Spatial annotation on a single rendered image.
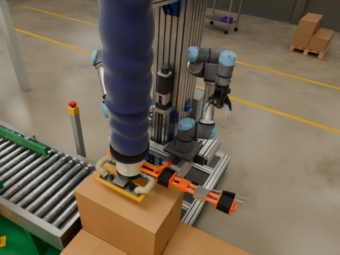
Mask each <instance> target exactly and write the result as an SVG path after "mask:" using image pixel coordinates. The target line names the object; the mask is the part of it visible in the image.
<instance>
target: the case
mask: <svg viewBox="0 0 340 255"><path fill-rule="evenodd" d="M102 167H103V168H105V169H107V170H110V171H112V172H114V173H116V174H117V172H116V167H115V166H113V165H111V164H108V163H107V162H106V163H105V164H104V165H103V166H102ZM98 173H99V172H97V171H95V172H94V173H92V174H91V175H90V176H89V177H88V178H87V179H86V180H85V181H84V182H83V183H82V184H80V185H79V186H78V187H77V188H76V189H75V190H74V193H75V197H76V202H77V206H78V211H79V215H80V220H81V224H82V227H84V228H85V229H87V230H89V231H90V232H92V233H94V234H95V235H97V236H99V237H101V238H102V239H104V240H106V241H107V242H109V243H111V244H112V245H114V246H116V247H118V248H119V249H121V250H123V251H124V252H126V253H128V254H129V255H161V254H162V252H163V250H164V248H165V247H166V245H167V243H168V241H169V240H170V238H171V236H172V234H173V233H174V231H175V229H176V227H177V225H178V224H179V222H180V217H181V210H182V204H183V197H184V192H183V191H181V190H179V189H178V188H177V187H176V186H173V185H171V187H170V188H166V187H164V186H162V185H160V184H158V183H157V182H156V183H155V185H154V187H153V189H152V190H151V191H150V192H149V193H148V194H147V196H146V197H145V198H144V199H143V201H142V202H141V203H139V202H137V201H135V200H133V199H131V198H129V197H127V196H125V195H123V194H121V193H119V192H117V191H115V190H113V189H112V188H110V187H108V186H106V185H104V184H102V183H100V182H98V181H96V180H94V177H95V176H96V175H97V174H98ZM131 181H132V182H134V183H136V184H139V185H141V186H143V187H145V186H146V185H147V184H148V182H146V181H144V180H142V179H140V178H138V179H135V180H131Z"/></svg>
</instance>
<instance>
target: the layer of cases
mask: <svg viewBox="0 0 340 255"><path fill-rule="evenodd" d="M59 255H129V254H128V253H126V252H124V251H123V250H121V249H119V248H118V247H116V246H114V245H112V244H111V243H109V242H107V241H106V240H104V239H102V238H101V237H99V236H97V235H95V234H94V233H92V232H90V231H89V230H87V229H85V228H84V227H83V228H82V229H81V230H80V231H79V232H78V233H77V235H76V236H75V237H74V238H73V239H72V240H71V242H70V243H69V244H68V245H67V246H66V247H65V248H64V250H63V251H62V252H61V253H60V254H59ZM161 255H252V254H250V253H248V252H246V251H244V250H242V249H239V248H237V247H235V246H233V245H231V244H229V243H226V242H224V241H222V240H220V239H218V238H216V237H213V236H211V235H209V234H207V233H205V232H203V231H201V230H198V229H196V228H194V227H192V226H190V225H188V224H185V223H183V222H181V221H180V222H179V224H178V225H177V227H176V229H175V231H174V233H173V234H172V236H171V238H170V240H169V241H168V243H167V245H166V247H165V248H164V250H163V252H162V254H161Z"/></svg>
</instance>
